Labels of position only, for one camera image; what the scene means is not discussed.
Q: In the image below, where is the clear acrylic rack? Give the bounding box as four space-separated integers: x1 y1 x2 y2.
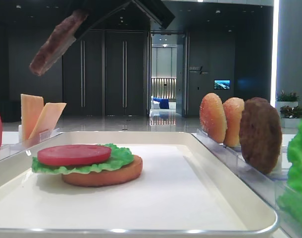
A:
0 128 61 161
195 129 302 238

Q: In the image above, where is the blue sofa in far room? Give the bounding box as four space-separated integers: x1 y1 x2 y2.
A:
153 97 169 109

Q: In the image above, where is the clear acrylic rack left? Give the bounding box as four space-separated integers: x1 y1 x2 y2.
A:
0 128 61 161

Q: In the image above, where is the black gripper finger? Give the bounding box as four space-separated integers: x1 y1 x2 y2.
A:
66 0 131 40

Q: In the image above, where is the left upright cheese slice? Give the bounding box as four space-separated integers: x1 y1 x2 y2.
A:
20 94 44 141

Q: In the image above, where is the clear acrylic rack right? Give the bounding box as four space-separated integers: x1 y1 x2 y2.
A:
195 129 302 238

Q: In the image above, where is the small wall display screen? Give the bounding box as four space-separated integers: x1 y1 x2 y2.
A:
214 80 230 90

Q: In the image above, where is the green lettuce leaf on bun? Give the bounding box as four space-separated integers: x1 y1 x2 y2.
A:
31 143 134 175

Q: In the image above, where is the lower white flower planter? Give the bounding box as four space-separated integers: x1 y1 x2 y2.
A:
280 106 302 128

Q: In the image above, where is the bottom bread bun slice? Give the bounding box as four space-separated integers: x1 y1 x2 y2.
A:
61 155 143 187

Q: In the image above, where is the right leaning cheese slice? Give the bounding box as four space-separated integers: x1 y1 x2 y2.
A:
29 103 66 139

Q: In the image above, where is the green lettuce leaf at right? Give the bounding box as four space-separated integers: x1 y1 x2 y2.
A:
278 120 302 224

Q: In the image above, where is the near sugared bread slice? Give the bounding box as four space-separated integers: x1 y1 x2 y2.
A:
223 97 245 147

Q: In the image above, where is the white flower planter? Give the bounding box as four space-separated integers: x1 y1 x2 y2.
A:
275 91 299 112
280 106 302 128

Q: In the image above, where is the brown meat patty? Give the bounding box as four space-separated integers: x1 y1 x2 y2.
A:
29 9 88 76
239 97 282 174

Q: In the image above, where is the upright brown meat patty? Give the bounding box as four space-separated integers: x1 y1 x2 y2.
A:
239 97 282 174

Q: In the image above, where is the red tomato slice on lettuce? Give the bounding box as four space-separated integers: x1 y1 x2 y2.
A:
37 144 111 166

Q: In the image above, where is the far sugared bread slice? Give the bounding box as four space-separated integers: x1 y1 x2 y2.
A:
200 93 227 143

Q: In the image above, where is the dark double door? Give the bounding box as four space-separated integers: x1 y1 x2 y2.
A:
62 30 147 116

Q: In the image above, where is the sugared bread slice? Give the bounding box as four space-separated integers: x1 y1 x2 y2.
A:
223 97 245 147
200 93 227 143

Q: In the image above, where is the upper white flower planter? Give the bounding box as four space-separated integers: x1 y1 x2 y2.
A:
275 91 299 112

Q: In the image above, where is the white rectangular serving tray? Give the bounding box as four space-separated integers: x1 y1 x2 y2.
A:
0 131 279 238

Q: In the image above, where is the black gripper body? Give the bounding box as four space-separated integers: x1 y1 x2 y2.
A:
132 0 175 29

